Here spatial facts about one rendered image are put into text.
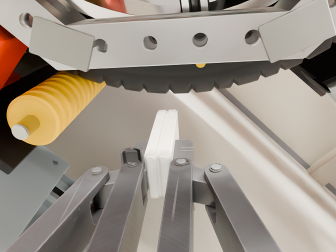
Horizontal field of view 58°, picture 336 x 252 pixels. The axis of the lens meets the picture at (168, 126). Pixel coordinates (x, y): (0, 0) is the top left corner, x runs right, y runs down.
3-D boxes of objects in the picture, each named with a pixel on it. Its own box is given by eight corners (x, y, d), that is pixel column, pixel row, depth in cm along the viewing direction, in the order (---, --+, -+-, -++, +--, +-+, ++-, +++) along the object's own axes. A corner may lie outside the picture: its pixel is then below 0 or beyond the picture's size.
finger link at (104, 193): (143, 208, 16) (88, 209, 16) (155, 159, 21) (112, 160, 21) (140, 184, 15) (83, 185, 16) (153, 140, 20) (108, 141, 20)
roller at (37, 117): (106, 85, 58) (125, 63, 56) (30, 168, 31) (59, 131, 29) (82, 65, 57) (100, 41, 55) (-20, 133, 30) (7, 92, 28)
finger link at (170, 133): (157, 155, 16) (170, 154, 16) (167, 109, 23) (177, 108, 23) (161, 199, 18) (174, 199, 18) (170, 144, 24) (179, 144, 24)
